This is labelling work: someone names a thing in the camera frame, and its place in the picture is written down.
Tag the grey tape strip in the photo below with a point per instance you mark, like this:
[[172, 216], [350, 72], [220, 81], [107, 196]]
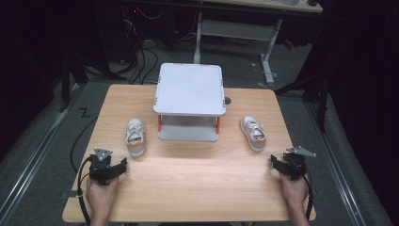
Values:
[[71, 194]]

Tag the black stand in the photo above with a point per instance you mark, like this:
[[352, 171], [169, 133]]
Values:
[[321, 103], [65, 84]]

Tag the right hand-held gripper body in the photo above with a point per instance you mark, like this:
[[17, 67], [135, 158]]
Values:
[[295, 166]]

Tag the person's right hand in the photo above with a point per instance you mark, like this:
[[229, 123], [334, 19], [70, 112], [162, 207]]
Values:
[[295, 191]]

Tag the metal floor rail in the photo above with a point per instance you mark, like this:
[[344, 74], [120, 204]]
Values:
[[335, 163], [34, 150]]

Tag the white two-tier shoe rack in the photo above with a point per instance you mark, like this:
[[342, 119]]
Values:
[[189, 89]]

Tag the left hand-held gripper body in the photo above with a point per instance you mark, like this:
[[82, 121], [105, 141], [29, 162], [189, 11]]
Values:
[[99, 171]]

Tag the person's left hand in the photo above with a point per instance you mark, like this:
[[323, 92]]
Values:
[[101, 197]]

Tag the wooden desk with white legs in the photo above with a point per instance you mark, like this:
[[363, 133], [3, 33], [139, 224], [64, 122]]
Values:
[[238, 29]]

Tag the small white sneaker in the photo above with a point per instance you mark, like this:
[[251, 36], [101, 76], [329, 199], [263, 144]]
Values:
[[254, 133], [135, 138]]

